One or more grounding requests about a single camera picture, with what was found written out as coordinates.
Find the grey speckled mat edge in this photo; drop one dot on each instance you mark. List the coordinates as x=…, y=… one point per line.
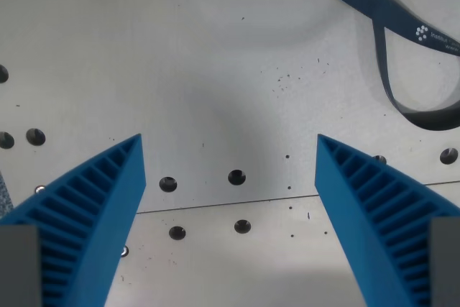
x=3, y=195

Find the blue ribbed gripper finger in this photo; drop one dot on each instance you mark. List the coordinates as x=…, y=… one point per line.
x=363, y=199
x=104, y=199

